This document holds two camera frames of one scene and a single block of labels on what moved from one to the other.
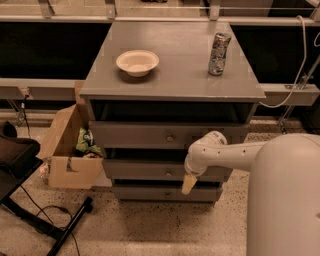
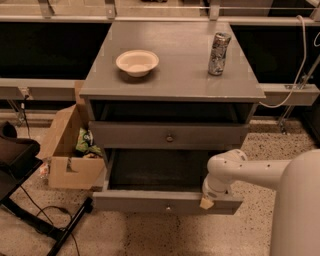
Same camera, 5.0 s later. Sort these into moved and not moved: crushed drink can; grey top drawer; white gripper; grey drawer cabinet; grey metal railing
Moved: white gripper
Not moved: grey metal railing; crushed drink can; grey top drawer; grey drawer cabinet
